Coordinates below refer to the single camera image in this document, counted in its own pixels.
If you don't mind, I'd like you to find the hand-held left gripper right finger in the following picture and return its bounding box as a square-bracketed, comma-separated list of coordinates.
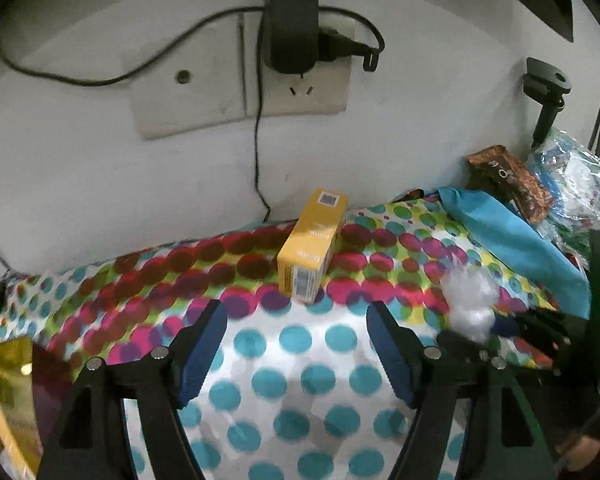
[366, 301, 556, 480]

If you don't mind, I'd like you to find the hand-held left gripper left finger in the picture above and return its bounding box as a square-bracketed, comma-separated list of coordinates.
[37, 300, 229, 480]

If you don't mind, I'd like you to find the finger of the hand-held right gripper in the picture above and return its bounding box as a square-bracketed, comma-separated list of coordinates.
[494, 309, 583, 348]
[437, 329, 561, 377]

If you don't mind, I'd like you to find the yellow carton box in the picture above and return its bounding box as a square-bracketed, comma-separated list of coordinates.
[276, 187, 349, 304]
[0, 402, 43, 480]

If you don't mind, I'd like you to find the gold storage box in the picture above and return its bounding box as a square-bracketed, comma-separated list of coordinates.
[0, 336, 77, 480]

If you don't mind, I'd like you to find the person's right hand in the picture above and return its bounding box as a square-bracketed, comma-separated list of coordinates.
[562, 432, 600, 472]

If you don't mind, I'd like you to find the polka dot bed sheet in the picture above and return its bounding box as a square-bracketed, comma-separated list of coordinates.
[0, 195, 592, 480]

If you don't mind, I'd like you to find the blue cloth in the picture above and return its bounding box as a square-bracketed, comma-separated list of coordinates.
[436, 186, 592, 320]

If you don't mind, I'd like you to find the clear bag of blue packets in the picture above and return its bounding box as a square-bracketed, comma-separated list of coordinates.
[527, 127, 600, 262]

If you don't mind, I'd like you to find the brown snack packet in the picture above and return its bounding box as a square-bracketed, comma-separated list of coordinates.
[466, 145, 554, 224]

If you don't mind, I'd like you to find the black charger adapter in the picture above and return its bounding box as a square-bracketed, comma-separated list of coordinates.
[261, 0, 322, 77]

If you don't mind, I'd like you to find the thin black hanging cable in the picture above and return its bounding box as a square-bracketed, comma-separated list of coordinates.
[250, 25, 273, 223]

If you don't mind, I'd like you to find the black wall mount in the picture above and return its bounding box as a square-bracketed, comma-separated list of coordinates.
[522, 57, 574, 150]

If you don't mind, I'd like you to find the white wall socket plate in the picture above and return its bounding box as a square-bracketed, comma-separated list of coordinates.
[129, 2, 355, 142]

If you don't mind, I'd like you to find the black charger cable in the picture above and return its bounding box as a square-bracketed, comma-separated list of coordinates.
[0, 4, 267, 87]

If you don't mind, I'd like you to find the black looped plug cable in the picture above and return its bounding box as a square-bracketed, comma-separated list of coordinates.
[319, 4, 386, 73]

